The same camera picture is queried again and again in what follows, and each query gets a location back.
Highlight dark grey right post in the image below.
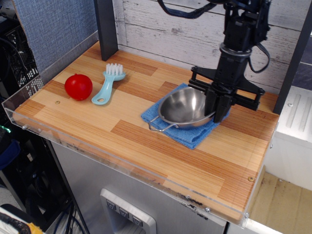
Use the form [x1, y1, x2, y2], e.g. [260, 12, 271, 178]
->
[273, 3, 312, 115]

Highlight black plastic crate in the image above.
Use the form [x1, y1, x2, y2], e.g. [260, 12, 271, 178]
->
[0, 17, 39, 88]

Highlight blue cloth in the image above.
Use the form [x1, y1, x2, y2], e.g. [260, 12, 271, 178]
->
[141, 83, 219, 149]

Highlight light blue dish brush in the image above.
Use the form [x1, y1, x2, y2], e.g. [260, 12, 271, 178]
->
[92, 63, 126, 105]

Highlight red toy tomato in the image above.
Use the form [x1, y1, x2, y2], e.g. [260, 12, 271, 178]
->
[64, 74, 93, 101]

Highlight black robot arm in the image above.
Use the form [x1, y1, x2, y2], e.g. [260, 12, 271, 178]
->
[189, 0, 271, 123]

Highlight silver cabinet with dispenser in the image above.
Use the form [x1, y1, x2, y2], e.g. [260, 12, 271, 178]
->
[52, 143, 228, 234]

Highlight dark grey left post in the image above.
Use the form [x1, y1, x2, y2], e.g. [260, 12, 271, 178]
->
[94, 0, 118, 61]

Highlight yellow object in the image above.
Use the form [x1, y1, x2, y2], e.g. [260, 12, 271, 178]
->
[26, 223, 44, 234]

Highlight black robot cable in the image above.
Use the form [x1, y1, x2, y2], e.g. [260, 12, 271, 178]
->
[157, 0, 271, 74]

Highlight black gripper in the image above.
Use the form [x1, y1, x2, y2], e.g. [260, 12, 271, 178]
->
[189, 50, 265, 123]

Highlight dark grey post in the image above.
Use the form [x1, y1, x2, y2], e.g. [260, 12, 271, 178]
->
[273, 3, 312, 115]
[94, 0, 118, 61]

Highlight white ribbed appliance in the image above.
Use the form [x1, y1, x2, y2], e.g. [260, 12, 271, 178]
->
[264, 86, 312, 190]

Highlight stainless steel pot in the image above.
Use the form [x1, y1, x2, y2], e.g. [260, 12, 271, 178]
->
[148, 87, 215, 132]

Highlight clear acrylic table guard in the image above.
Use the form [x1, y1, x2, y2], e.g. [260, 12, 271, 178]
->
[5, 44, 278, 224]

